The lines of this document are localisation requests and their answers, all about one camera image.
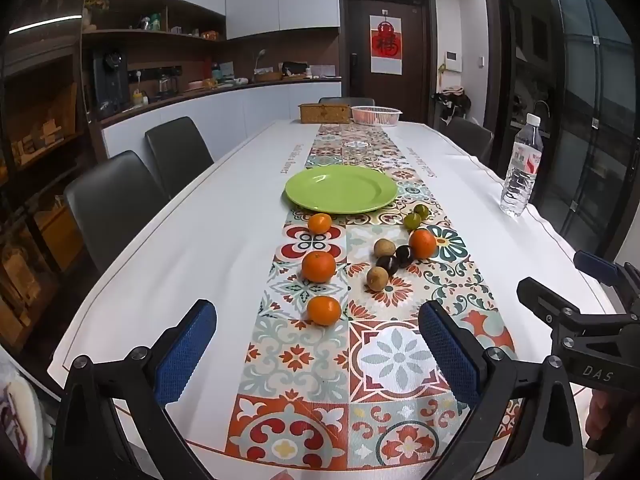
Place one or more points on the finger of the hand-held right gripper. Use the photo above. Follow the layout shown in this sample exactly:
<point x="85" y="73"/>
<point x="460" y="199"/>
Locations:
<point x="537" y="295"/>
<point x="597" y="267"/>

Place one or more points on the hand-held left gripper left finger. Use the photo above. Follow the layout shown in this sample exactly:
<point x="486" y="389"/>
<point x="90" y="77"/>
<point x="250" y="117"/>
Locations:
<point x="185" y="355"/>

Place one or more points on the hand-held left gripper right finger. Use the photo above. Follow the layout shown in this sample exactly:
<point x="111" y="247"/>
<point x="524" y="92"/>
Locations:
<point x="450" y="355"/>

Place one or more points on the dark round fruit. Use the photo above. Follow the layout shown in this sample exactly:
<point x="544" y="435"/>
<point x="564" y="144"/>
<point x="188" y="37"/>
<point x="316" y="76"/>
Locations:
<point x="386" y="266"/>
<point x="405" y="255"/>

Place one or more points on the brown round fruit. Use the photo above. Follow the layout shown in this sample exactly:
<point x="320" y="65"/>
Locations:
<point x="377" y="278"/>
<point x="384" y="248"/>

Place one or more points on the large orange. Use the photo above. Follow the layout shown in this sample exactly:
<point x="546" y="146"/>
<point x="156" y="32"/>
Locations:
<point x="318" y="266"/>

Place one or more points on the green plate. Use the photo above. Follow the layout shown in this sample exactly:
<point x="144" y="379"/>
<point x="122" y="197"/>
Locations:
<point x="341" y="189"/>

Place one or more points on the person's right hand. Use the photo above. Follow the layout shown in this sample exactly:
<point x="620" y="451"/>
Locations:
<point x="600" y="417"/>

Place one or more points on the patterned tablecloth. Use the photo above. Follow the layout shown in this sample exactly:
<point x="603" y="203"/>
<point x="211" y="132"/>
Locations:
<point x="215" y="260"/>

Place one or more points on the clear plastic water bottle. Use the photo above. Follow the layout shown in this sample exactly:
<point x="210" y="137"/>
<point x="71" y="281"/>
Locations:
<point x="520" y="175"/>

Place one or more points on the small green fruit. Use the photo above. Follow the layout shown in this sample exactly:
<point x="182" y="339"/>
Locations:
<point x="422" y="210"/>
<point x="411" y="222"/>

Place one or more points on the glass sliding door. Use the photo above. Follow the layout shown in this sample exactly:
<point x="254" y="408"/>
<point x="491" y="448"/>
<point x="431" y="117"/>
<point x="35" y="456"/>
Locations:
<point x="595" y="110"/>

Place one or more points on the dark grey chair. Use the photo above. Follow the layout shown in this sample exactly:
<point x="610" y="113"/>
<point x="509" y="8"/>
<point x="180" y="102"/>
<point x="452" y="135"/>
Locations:
<point x="467" y="137"/>
<point x="112" y="205"/>
<point x="177" y="152"/>
<point x="346" y="101"/>

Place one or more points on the small orange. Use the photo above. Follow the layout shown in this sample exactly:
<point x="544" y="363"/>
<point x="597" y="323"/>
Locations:
<point x="320" y="223"/>

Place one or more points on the pile of clothes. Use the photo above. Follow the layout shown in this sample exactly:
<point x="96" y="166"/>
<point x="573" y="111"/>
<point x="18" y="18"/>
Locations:
<point x="452" y="102"/>

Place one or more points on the clear glass dish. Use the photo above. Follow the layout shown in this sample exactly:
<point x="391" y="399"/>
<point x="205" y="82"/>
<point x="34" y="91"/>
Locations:
<point x="356" y="147"/>

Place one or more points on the white plastic basket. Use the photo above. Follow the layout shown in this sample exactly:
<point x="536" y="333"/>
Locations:
<point x="376" y="116"/>

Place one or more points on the dark wooden door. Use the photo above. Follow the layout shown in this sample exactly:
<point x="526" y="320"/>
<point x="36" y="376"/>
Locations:
<point x="415" y="85"/>

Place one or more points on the wooden display shelf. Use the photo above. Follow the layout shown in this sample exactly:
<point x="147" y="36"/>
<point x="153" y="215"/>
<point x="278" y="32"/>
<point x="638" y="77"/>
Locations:
<point x="35" y="160"/>

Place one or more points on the white counter cabinet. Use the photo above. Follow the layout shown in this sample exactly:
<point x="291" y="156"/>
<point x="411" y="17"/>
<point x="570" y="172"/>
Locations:
<point x="250" y="107"/>

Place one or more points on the woven wicker box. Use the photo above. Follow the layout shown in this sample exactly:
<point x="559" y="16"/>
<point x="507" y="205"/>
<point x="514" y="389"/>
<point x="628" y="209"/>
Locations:
<point x="324" y="113"/>

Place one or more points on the woven tray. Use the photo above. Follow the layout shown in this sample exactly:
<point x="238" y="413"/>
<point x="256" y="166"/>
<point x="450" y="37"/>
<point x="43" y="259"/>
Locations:
<point x="267" y="76"/>

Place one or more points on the white desk lamp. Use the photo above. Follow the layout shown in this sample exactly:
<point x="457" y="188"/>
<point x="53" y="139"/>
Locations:
<point x="260" y="57"/>

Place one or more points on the white wall control panel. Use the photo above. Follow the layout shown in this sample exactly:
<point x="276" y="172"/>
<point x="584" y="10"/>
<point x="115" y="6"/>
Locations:
<point x="452" y="61"/>

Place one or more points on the red and white wall poster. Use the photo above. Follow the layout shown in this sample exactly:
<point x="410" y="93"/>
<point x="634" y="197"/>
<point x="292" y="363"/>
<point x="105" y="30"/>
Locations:
<point x="385" y="42"/>

